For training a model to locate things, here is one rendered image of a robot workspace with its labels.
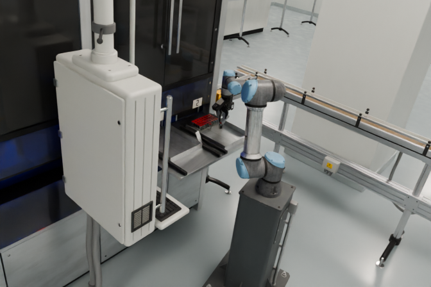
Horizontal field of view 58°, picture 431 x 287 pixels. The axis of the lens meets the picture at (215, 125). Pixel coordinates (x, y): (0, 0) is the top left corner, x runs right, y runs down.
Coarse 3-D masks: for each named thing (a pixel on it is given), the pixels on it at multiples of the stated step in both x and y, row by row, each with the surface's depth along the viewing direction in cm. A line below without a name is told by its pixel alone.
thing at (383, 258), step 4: (404, 232) 315; (392, 236) 297; (400, 236) 302; (392, 240) 295; (396, 240) 294; (400, 240) 295; (388, 244) 293; (392, 244) 291; (396, 244) 295; (388, 248) 289; (392, 248) 290; (384, 252) 288; (388, 252) 287; (380, 256) 288; (384, 256) 286; (380, 260) 287; (384, 260) 284; (376, 264) 287; (380, 264) 287
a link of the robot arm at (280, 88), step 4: (276, 80) 200; (276, 84) 197; (280, 84) 198; (276, 88) 196; (280, 88) 197; (284, 88) 200; (276, 92) 196; (280, 92) 197; (284, 92) 200; (276, 96) 197; (280, 96) 198; (276, 100) 199
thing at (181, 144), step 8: (160, 128) 252; (176, 128) 248; (160, 136) 243; (176, 136) 245; (184, 136) 245; (160, 144) 235; (176, 144) 237; (184, 144) 238; (192, 144) 239; (200, 144) 235; (160, 152) 223; (176, 152) 229; (184, 152) 226
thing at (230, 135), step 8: (192, 128) 250; (216, 128) 260; (224, 128) 262; (232, 128) 262; (240, 128) 258; (208, 136) 250; (216, 136) 251; (224, 136) 252; (232, 136) 253; (240, 136) 254; (224, 144) 244; (232, 144) 241
